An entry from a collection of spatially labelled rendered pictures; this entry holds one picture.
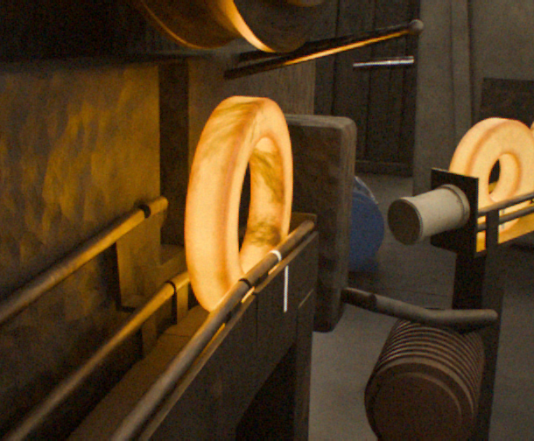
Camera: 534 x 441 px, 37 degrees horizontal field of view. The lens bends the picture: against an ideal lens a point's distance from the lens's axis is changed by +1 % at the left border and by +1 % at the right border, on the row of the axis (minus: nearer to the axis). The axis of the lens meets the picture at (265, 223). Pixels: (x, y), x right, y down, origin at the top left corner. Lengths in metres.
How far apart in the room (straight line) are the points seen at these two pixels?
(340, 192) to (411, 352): 0.22
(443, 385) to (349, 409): 1.04
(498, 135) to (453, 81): 2.31
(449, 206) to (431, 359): 0.20
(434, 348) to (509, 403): 1.12
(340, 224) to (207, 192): 0.31
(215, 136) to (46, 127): 0.14
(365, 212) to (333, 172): 1.89
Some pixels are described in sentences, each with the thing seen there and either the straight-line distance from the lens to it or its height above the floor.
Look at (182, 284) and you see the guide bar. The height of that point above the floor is 0.70.
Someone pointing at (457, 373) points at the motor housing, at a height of 0.52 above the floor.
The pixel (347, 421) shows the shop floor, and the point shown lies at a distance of 1.90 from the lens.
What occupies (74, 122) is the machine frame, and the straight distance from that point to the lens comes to 0.53.
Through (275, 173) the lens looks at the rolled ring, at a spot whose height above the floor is 0.77.
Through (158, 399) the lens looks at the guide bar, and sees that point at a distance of 0.47.
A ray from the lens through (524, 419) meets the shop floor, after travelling 2.02.
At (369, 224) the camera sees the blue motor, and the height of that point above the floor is 0.22.
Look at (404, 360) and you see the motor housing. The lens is 0.93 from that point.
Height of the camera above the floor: 0.91
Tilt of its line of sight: 15 degrees down
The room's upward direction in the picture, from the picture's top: 2 degrees clockwise
